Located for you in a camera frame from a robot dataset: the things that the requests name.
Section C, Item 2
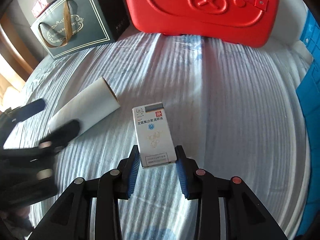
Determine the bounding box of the white blue medicine box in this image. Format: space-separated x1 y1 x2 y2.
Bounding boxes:
132 102 177 168

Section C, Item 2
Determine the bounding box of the blue plastic storage bin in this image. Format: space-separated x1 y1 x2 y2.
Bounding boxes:
296 11 319 239

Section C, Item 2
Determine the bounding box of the red toy suitcase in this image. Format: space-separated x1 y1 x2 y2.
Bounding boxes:
126 0 279 48

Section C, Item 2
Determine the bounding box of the dark green gift bag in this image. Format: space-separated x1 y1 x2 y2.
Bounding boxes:
31 0 130 59

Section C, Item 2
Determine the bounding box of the white cardboard tube roll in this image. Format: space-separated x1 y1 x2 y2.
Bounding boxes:
48 77 120 134

